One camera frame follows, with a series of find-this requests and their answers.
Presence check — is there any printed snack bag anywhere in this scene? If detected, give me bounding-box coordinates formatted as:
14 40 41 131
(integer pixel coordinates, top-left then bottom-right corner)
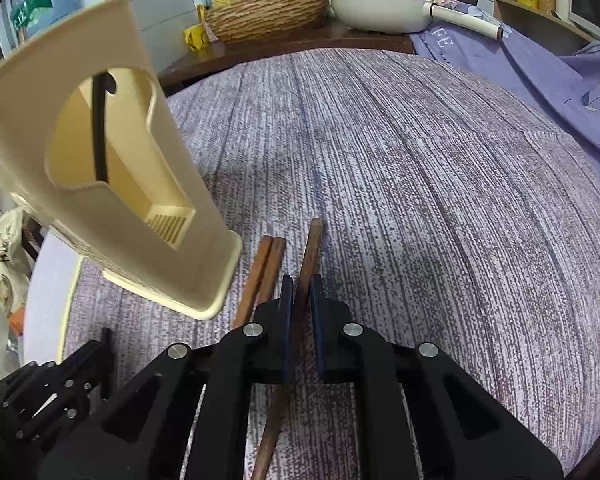
0 207 36 321

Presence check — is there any white pan with glass lid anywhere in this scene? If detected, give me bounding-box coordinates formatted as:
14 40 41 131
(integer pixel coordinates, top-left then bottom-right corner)
329 0 505 41

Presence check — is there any wooden cabinet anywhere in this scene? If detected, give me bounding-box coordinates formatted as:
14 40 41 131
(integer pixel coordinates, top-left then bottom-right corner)
494 0 593 43

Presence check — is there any woven basin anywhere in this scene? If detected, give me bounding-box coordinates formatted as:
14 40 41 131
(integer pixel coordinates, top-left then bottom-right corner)
203 0 330 43

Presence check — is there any blue water jug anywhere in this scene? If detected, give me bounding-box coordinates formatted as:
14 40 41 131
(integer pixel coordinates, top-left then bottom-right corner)
10 0 83 41

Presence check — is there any purple floral cloth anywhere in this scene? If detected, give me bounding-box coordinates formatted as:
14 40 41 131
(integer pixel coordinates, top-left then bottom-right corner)
411 0 600 181

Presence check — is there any orange packet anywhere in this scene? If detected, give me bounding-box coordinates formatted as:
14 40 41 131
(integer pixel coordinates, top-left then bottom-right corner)
7 307 28 336

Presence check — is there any cream plastic utensil holder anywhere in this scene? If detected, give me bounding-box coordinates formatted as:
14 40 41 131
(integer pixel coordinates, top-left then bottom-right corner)
0 0 244 321

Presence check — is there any yellow cup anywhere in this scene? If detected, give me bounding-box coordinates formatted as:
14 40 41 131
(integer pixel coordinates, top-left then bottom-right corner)
183 22 216 51

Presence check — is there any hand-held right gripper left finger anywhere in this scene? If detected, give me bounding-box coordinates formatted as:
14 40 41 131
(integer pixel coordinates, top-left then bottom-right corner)
39 275 296 480

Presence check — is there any wooden chair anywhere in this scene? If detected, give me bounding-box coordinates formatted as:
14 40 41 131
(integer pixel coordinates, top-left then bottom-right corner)
22 212 46 261

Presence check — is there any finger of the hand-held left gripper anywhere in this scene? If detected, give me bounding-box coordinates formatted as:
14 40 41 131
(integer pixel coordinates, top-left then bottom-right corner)
17 365 114 442
0 329 113 406

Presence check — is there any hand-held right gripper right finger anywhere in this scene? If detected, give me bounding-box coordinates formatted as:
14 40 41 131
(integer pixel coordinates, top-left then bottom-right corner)
310 275 565 480

